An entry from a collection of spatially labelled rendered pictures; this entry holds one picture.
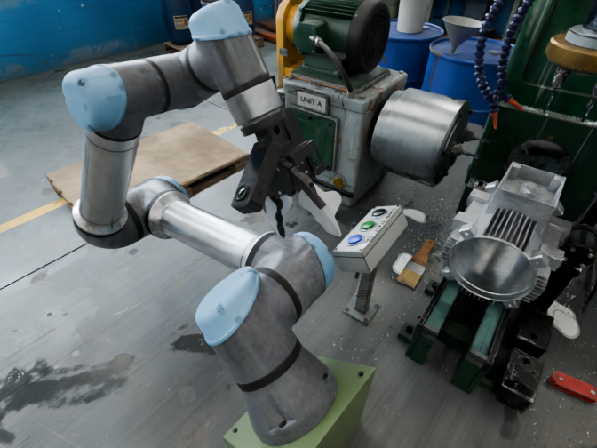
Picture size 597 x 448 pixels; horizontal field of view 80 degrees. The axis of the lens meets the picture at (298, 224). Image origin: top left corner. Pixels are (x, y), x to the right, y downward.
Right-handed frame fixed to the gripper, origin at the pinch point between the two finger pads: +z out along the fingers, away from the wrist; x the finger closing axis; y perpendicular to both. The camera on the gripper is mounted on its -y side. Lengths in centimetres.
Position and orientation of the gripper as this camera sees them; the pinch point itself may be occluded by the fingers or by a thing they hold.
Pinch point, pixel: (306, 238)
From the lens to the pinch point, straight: 58.3
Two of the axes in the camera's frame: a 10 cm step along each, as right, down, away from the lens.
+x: -6.9, 0.3, 7.2
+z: 4.0, 8.5, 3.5
